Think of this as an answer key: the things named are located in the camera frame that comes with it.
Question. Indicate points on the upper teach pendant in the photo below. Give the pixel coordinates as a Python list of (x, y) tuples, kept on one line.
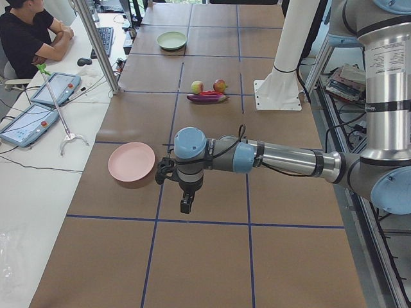
[(63, 86)]

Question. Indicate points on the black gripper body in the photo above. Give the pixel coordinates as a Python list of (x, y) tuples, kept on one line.
[(188, 189)]

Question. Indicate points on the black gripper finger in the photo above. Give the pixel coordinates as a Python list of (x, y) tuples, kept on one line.
[(186, 202)]

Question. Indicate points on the white pillar with base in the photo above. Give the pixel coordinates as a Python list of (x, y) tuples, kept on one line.
[(280, 90)]

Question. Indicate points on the lower teach pendant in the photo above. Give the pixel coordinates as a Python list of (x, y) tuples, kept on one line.
[(26, 128)]

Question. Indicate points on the reacher grabber stick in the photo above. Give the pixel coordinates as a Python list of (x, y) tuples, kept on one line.
[(70, 136)]

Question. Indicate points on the yellow green peach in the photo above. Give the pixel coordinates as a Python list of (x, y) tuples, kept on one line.
[(197, 87)]

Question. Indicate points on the red apple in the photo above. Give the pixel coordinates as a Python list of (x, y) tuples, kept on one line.
[(220, 86)]

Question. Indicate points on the purple eggplant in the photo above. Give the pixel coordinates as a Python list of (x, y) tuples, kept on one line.
[(206, 99)]

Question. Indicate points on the stack of books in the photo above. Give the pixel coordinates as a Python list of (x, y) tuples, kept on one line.
[(347, 83)]

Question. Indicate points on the teach pendant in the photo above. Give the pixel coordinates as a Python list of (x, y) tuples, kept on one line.
[(63, 86), (26, 128)]

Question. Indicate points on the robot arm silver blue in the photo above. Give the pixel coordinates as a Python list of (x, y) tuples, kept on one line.
[(381, 172)]

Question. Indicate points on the seated person in black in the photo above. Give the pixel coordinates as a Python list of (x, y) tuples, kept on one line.
[(30, 35)]

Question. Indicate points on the black computer mouse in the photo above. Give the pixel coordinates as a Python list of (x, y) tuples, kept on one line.
[(84, 61)]

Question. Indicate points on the pink plate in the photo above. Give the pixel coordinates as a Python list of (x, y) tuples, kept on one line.
[(131, 162)]

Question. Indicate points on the green plate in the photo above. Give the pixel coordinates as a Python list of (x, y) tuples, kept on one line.
[(171, 40)]

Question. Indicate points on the red chili pepper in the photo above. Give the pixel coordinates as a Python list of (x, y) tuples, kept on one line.
[(210, 93)]

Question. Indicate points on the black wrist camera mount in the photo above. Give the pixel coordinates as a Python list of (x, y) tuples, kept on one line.
[(166, 170)]

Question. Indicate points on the aluminium frame post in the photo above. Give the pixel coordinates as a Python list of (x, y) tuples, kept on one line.
[(82, 8)]

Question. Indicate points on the black keyboard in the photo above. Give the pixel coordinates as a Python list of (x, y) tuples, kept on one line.
[(106, 36)]

